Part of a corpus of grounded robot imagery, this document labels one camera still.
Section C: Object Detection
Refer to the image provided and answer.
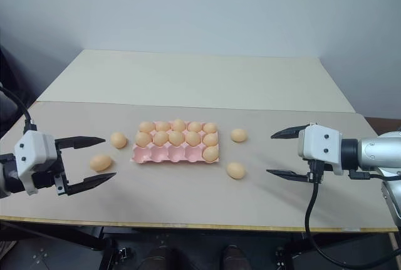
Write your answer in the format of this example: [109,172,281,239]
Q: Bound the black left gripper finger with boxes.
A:
[55,136,107,152]
[67,172,118,197]

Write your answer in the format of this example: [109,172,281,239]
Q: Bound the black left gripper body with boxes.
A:
[30,139,71,197]

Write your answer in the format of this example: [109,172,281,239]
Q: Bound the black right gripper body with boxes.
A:
[305,158,326,185]

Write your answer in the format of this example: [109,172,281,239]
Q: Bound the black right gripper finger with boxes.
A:
[270,122,311,140]
[266,169,310,183]

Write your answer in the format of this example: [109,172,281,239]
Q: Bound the pink egg tray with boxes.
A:
[130,120,221,165]

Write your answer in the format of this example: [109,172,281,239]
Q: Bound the dark rounded brown shape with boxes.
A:
[221,244,249,270]
[145,246,175,270]

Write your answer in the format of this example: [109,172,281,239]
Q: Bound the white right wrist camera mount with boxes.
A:
[297,123,344,176]

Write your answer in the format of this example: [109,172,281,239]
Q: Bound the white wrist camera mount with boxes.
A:
[297,123,344,176]
[13,130,59,196]

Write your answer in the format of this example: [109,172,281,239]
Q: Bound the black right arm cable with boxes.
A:
[304,169,401,270]

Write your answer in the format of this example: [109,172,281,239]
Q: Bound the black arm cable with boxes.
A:
[304,169,401,270]
[0,85,38,133]

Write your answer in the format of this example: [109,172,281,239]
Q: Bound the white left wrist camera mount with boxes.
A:
[13,130,59,196]

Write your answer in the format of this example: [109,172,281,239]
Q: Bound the black table frame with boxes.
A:
[0,219,317,270]

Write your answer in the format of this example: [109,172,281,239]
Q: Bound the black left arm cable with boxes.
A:
[0,85,38,133]

